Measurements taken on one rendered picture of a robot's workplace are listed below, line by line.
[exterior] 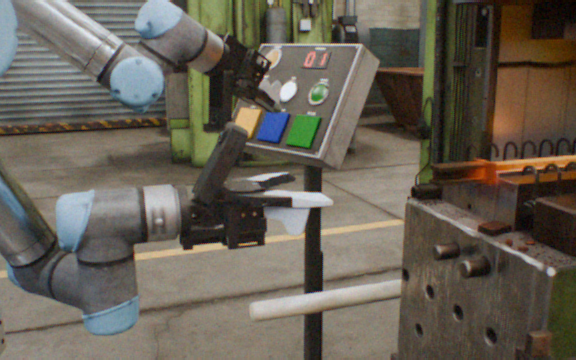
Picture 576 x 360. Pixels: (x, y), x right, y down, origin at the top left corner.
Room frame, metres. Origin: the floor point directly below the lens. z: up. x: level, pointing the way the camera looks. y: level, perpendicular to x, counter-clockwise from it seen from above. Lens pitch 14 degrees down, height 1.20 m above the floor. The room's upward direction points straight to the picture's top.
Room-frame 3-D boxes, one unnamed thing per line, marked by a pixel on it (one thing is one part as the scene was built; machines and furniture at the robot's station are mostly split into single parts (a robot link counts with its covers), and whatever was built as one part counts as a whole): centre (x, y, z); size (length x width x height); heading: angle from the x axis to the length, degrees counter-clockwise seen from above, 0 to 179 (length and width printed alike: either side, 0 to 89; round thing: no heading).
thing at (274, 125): (1.34, 0.05, 1.01); 0.07 x 0.05 x 0.07; 45
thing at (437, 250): (0.87, -0.25, 0.87); 0.04 x 0.03 x 0.03; 110
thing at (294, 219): (0.74, 0.00, 0.97); 0.09 x 0.03 x 0.06; 74
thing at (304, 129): (1.27, -0.02, 1.01); 0.07 x 0.05 x 0.07; 45
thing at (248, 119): (1.41, 0.12, 1.01); 0.07 x 0.05 x 0.07; 45
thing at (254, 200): (0.74, 0.04, 1.00); 0.09 x 0.05 x 0.02; 74
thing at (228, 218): (0.76, 0.10, 0.97); 0.12 x 0.08 x 0.09; 110
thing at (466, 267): (0.80, -0.27, 0.87); 0.04 x 0.03 x 0.03; 110
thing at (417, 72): (7.90, -1.97, 0.43); 1.89 x 1.20 x 0.85; 22
